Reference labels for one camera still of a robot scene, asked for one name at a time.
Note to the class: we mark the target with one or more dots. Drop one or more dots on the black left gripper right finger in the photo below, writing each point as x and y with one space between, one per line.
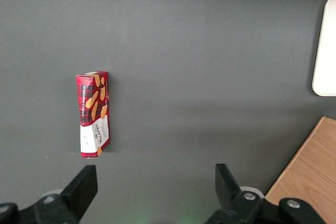
231 197

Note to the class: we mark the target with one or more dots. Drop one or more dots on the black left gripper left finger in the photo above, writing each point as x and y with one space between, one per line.
78 192

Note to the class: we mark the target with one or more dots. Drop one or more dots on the oak wooden drawer cabinet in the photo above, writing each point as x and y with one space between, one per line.
309 169

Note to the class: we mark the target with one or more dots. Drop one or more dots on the red tartan shortbread box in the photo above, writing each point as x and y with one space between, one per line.
92 103

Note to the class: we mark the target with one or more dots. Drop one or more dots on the cream plastic tray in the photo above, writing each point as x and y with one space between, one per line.
328 51

